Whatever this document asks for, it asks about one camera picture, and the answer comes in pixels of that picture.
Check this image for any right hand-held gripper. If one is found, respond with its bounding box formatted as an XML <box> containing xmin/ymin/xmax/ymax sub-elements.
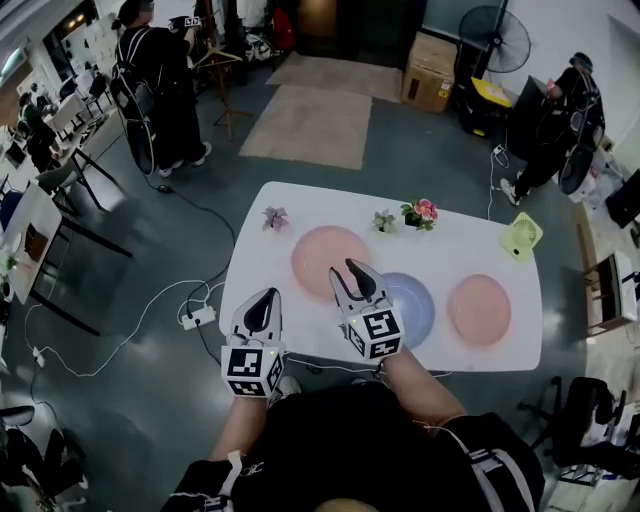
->
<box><xmin>328</xmin><ymin>258</ymin><xmax>405</xmax><ymax>362</ymax></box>

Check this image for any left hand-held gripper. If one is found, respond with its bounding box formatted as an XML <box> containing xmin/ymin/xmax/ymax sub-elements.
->
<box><xmin>221</xmin><ymin>287</ymin><xmax>287</xmax><ymax>400</ymax></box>

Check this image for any large pink plate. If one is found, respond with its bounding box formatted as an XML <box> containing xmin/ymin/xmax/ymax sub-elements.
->
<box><xmin>291</xmin><ymin>225</ymin><xmax>374</xmax><ymax>303</ymax></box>

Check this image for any blue plate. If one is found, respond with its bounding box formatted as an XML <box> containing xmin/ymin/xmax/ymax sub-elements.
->
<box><xmin>372</xmin><ymin>272</ymin><xmax>437</xmax><ymax>352</ymax></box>

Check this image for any small pink plate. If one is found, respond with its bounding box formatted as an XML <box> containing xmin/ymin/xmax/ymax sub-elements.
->
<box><xmin>446</xmin><ymin>273</ymin><xmax>513</xmax><ymax>348</ymax></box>

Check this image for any person's right forearm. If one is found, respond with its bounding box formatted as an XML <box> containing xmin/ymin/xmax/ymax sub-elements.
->
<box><xmin>379</xmin><ymin>346</ymin><xmax>467</xmax><ymax>427</ymax></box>

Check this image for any person's left forearm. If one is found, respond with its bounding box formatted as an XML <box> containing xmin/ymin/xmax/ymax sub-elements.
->
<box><xmin>209</xmin><ymin>392</ymin><xmax>274</xmax><ymax>462</ymax></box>

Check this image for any person's white shoe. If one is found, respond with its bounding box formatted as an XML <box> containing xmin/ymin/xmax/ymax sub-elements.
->
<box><xmin>269</xmin><ymin>375</ymin><xmax>303</xmax><ymax>402</ymax></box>

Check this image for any small green-white potted plant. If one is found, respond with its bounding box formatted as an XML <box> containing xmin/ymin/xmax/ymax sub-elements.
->
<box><xmin>371</xmin><ymin>209</ymin><xmax>399</xmax><ymax>235</ymax></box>

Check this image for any pink flower potted plant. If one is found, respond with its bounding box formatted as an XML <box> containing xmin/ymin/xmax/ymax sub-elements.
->
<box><xmin>400</xmin><ymin>198</ymin><xmax>440</xmax><ymax>232</ymax></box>

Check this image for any small purple potted plant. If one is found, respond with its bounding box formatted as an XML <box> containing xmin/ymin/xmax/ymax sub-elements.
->
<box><xmin>261</xmin><ymin>205</ymin><xmax>291</xmax><ymax>233</ymax></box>

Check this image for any person's black shirt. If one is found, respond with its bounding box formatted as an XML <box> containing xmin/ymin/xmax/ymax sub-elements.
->
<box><xmin>167</xmin><ymin>382</ymin><xmax>547</xmax><ymax>512</ymax></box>

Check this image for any large beige rug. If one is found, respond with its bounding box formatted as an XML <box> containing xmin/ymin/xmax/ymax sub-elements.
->
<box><xmin>238</xmin><ymin>84</ymin><xmax>374</xmax><ymax>172</ymax></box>

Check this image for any yellow-green desk fan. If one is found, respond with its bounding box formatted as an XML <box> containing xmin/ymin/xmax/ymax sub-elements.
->
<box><xmin>498</xmin><ymin>211</ymin><xmax>545</xmax><ymax>263</ymax></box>

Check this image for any small beige rug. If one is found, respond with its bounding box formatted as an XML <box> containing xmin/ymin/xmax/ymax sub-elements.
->
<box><xmin>264</xmin><ymin>53</ymin><xmax>405</xmax><ymax>105</ymax></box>

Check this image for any black box with yellow lid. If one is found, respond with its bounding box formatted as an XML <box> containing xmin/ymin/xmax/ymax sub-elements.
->
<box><xmin>458</xmin><ymin>75</ymin><xmax>515</xmax><ymax>138</ymax></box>

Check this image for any brown cardboard box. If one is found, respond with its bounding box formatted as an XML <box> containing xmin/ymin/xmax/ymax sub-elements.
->
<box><xmin>400</xmin><ymin>30</ymin><xmax>459</xmax><ymax>114</ymax></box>

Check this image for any white desk with black legs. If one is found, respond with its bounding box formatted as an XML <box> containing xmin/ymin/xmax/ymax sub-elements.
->
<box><xmin>0</xmin><ymin>182</ymin><xmax>134</xmax><ymax>337</ymax></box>

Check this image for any grey chair with black legs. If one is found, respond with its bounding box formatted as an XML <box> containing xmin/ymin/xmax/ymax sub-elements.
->
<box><xmin>35</xmin><ymin>146</ymin><xmax>119</xmax><ymax>217</ymax></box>

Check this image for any wooden coat rack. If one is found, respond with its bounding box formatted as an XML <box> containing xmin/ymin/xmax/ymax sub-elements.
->
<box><xmin>191</xmin><ymin>0</ymin><xmax>255</xmax><ymax>144</ymax></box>

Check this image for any black cabinet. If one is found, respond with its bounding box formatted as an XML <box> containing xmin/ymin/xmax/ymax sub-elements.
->
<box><xmin>508</xmin><ymin>74</ymin><xmax>552</xmax><ymax>162</ymax></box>

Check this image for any wooden side shelf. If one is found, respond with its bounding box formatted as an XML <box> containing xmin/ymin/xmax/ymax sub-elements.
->
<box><xmin>581</xmin><ymin>251</ymin><xmax>640</xmax><ymax>338</ymax></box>

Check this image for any black office chair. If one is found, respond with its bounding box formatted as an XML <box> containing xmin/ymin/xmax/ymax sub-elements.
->
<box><xmin>516</xmin><ymin>375</ymin><xmax>629</xmax><ymax>485</ymax></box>

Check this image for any wooden clothes hanger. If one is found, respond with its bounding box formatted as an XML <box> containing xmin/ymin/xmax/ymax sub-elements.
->
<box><xmin>191</xmin><ymin>46</ymin><xmax>245</xmax><ymax>72</ymax></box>

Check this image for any black monitor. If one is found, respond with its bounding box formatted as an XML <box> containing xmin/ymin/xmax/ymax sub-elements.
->
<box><xmin>605</xmin><ymin>168</ymin><xmax>640</xmax><ymax>230</ymax></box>

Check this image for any black standing fan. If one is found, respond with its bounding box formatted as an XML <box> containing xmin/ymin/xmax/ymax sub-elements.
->
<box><xmin>458</xmin><ymin>5</ymin><xmax>533</xmax><ymax>77</ymax></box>

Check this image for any long white cable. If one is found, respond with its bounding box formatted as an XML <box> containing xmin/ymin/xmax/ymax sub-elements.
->
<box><xmin>22</xmin><ymin>278</ymin><xmax>227</xmax><ymax>379</ymax></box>

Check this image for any long black cable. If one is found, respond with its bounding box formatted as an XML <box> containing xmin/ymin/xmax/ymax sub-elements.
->
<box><xmin>142</xmin><ymin>169</ymin><xmax>237</xmax><ymax>306</ymax></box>

